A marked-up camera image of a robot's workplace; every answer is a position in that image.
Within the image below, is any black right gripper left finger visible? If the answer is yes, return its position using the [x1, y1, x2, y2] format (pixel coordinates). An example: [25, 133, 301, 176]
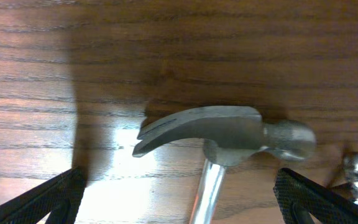
[0, 168, 86, 224]

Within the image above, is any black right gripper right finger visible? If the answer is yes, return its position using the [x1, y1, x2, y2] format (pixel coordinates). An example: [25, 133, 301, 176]
[273, 168, 358, 224]

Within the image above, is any claw hammer black handle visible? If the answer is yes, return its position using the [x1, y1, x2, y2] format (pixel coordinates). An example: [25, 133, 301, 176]
[132, 106, 316, 223]

